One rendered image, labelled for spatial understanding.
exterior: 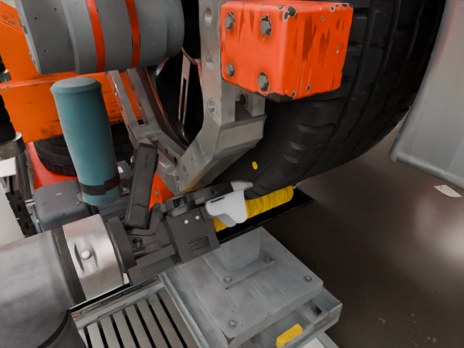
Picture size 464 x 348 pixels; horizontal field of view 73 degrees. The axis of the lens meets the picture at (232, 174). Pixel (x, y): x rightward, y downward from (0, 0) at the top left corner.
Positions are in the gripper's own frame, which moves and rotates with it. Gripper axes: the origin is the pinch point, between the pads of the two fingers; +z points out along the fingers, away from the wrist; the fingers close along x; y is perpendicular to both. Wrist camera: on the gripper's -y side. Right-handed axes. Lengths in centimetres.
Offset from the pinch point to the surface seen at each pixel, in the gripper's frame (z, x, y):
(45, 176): -27, -91, -39
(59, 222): -26, -49, -12
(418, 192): 126, -63, 27
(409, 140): 5.1, 23.3, 4.3
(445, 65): 5.2, 28.9, 0.0
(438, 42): 5.2, 29.2, -1.9
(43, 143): -25, -83, -48
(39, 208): -30, -51, -18
